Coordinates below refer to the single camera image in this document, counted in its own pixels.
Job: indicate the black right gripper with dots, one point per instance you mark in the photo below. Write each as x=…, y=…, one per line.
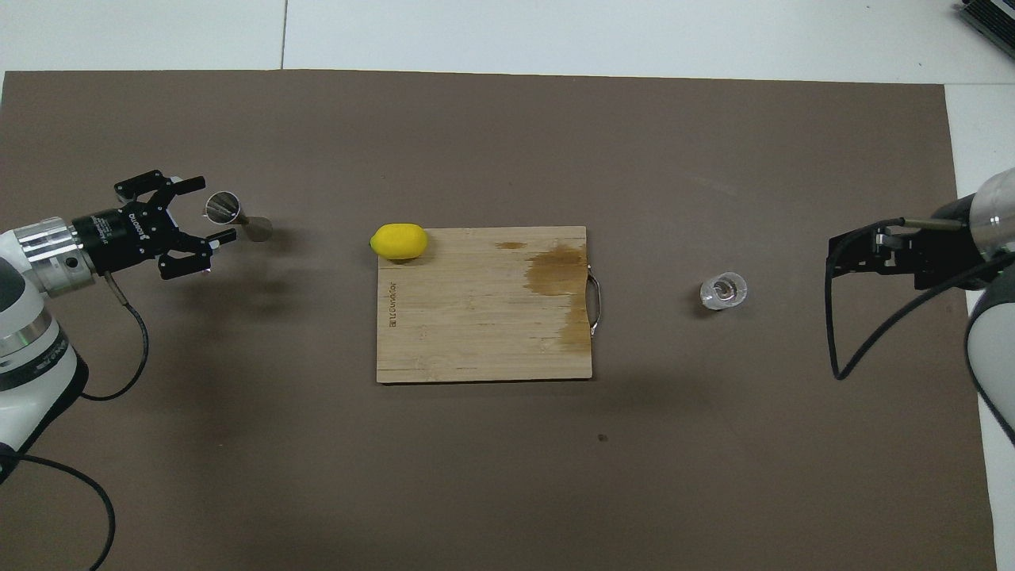
x=944, y=255

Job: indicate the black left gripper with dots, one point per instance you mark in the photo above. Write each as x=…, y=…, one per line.
x=119, y=238

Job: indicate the steel double jigger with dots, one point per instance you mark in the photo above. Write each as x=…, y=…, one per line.
x=224, y=208

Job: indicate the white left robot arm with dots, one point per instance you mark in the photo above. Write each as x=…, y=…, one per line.
x=32, y=373

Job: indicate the yellow lemon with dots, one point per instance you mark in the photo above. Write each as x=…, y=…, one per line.
x=399, y=242

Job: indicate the grey ribbed device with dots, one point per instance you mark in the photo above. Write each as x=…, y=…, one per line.
x=991, y=17

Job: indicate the brown table mat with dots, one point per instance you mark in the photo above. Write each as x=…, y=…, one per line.
x=476, y=143

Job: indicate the wooden cutting board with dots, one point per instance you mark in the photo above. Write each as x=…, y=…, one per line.
x=476, y=317

